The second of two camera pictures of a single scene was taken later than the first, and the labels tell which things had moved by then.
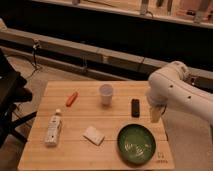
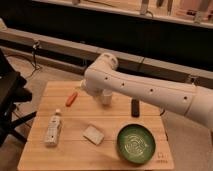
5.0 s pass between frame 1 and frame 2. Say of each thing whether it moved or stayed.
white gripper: moved
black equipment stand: stayed
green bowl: stayed
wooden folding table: stayed
